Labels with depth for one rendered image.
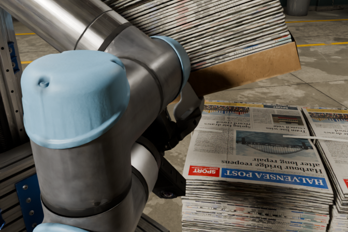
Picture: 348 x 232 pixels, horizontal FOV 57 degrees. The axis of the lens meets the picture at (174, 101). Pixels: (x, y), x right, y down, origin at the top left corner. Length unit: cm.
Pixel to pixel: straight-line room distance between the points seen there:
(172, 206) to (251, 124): 105
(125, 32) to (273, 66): 25
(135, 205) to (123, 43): 16
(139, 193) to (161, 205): 148
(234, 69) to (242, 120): 36
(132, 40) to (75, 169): 16
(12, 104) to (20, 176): 20
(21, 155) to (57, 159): 74
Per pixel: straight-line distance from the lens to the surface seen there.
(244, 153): 72
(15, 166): 93
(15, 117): 101
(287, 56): 50
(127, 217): 29
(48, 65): 24
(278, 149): 75
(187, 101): 49
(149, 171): 35
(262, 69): 50
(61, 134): 22
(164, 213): 176
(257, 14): 49
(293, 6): 774
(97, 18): 35
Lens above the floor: 122
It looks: 25 degrees down
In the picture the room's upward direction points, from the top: straight up
